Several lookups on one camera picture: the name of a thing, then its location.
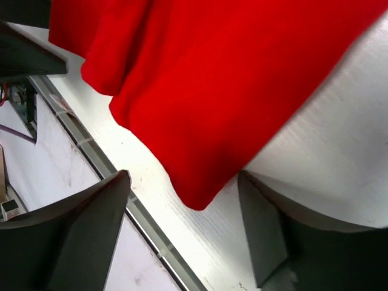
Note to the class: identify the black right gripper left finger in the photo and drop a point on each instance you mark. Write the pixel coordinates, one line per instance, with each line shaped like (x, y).
(67, 245)

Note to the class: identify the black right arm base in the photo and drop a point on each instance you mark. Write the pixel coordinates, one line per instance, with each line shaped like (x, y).
(21, 95)

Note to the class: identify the red t shirt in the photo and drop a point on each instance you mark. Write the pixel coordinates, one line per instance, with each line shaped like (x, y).
(205, 85)

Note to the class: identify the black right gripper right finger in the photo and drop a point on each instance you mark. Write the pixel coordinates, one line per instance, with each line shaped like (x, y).
(293, 247)

